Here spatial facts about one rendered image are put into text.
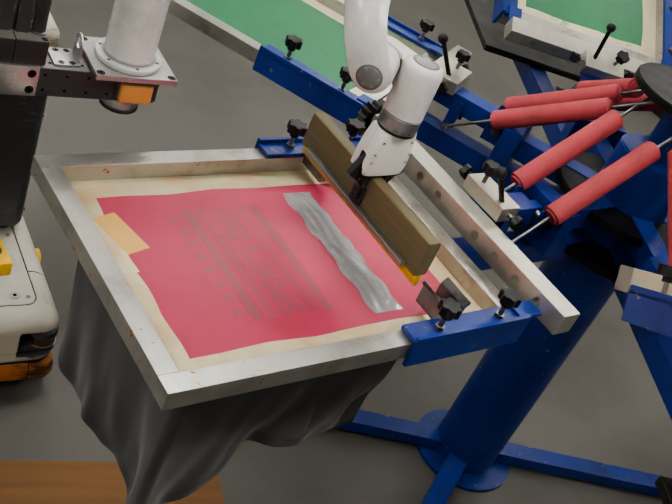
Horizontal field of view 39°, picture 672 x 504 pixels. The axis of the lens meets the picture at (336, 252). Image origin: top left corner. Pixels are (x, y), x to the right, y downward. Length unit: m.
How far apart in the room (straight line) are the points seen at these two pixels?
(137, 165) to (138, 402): 0.45
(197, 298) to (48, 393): 1.14
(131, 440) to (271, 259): 0.42
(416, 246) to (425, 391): 1.54
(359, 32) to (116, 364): 0.73
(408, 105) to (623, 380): 2.30
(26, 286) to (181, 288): 0.99
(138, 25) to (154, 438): 0.73
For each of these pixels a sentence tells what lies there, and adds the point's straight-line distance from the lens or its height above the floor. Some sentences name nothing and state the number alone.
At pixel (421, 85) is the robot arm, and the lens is 1.66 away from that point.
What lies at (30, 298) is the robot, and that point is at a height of 0.28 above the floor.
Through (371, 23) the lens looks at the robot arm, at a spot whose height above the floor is 1.43.
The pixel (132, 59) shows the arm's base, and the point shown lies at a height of 1.16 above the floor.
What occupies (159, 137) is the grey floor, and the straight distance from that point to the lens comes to 3.84.
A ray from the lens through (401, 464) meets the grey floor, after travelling 2.92.
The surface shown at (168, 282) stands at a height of 0.95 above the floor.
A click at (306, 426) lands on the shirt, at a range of 1.87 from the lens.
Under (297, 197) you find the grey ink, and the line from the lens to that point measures 1.96.
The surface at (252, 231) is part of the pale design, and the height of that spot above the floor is 0.96.
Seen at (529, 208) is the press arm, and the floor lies 1.04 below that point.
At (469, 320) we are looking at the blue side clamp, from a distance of 1.79.
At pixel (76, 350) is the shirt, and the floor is 0.61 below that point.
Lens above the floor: 2.00
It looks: 34 degrees down
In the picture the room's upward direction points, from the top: 25 degrees clockwise
